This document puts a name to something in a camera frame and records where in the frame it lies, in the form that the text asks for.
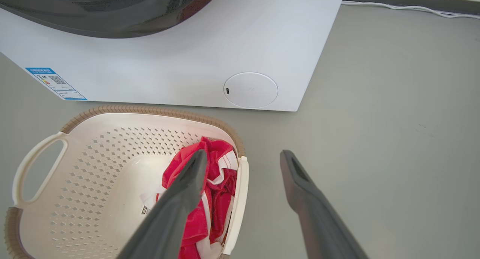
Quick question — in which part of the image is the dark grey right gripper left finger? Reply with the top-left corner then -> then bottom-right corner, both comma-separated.
116,149 -> 208,259

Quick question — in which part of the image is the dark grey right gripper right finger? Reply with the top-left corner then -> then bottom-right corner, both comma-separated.
280,150 -> 370,259

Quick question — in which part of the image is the cream perforated laundry basket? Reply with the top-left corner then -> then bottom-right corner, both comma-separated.
4,105 -> 249,259

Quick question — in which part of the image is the red and white garment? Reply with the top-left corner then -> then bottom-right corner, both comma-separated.
140,136 -> 239,259

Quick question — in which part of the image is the round white filter cover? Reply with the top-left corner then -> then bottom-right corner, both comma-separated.
223,72 -> 279,109

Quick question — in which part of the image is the white washing machine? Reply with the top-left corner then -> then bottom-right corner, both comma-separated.
0,0 -> 347,112

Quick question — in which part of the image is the blue and white energy label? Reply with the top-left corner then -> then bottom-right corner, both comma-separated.
25,67 -> 88,101

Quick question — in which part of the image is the dark glass washing machine door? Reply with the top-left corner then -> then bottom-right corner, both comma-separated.
0,0 -> 224,39

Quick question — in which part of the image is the white cable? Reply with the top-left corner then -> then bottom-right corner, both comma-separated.
341,1 -> 480,20

